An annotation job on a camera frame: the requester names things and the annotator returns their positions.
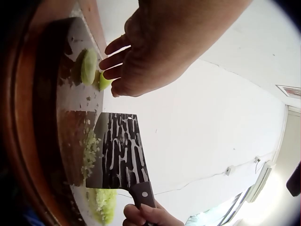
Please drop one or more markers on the person's right hand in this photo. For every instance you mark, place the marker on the person's right hand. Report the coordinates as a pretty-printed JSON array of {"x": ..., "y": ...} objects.
[{"x": 162, "y": 217}]

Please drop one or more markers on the person's left hand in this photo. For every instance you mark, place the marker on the person's left hand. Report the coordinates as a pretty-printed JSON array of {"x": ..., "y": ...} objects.
[{"x": 160, "y": 44}]

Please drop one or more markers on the person's right thumb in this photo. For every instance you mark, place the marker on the person's right thumb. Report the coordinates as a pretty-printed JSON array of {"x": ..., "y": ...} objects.
[{"x": 151, "y": 211}]

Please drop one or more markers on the person's left index finger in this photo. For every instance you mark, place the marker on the person's left index finger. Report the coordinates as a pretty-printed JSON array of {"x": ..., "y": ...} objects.
[{"x": 112, "y": 73}]

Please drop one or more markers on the person's left middle finger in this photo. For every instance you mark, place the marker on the person's left middle finger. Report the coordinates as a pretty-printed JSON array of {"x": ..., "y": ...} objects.
[{"x": 111, "y": 62}]

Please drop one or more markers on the person's right fingers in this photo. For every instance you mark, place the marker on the person's right fingers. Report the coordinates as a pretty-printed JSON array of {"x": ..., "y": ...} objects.
[{"x": 132, "y": 215}]

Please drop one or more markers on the person's left ring finger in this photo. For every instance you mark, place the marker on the person's left ring finger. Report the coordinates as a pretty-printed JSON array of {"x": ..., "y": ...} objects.
[{"x": 117, "y": 46}]

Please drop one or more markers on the person's left thumb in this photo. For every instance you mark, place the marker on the person's left thumb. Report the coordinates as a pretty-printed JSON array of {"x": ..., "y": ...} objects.
[{"x": 122, "y": 88}]

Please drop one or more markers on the small green vegetable piece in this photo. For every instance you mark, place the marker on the small green vegetable piece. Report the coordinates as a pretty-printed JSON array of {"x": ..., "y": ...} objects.
[{"x": 104, "y": 82}]

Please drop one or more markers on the large green vegetable chunk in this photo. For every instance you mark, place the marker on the large green vegetable chunk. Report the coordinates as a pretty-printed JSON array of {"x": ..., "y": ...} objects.
[{"x": 87, "y": 67}]

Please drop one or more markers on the pile of chopped green vegetable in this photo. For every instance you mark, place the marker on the pile of chopped green vegetable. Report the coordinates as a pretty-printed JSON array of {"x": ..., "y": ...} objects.
[{"x": 103, "y": 200}]

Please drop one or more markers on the round wooden cutting board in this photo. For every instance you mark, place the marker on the round wooden cutting board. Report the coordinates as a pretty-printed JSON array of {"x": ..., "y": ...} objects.
[{"x": 40, "y": 117}]

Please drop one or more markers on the window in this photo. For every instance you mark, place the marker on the window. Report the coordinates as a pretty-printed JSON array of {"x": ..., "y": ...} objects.
[{"x": 244, "y": 195}]

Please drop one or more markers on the white wall socket box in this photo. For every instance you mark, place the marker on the white wall socket box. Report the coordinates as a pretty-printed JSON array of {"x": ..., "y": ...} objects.
[
  {"x": 229, "y": 170},
  {"x": 257, "y": 159}
]

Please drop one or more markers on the framed wall picture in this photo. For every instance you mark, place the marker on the framed wall picture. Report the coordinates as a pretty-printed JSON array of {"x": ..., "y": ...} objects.
[{"x": 290, "y": 91}]

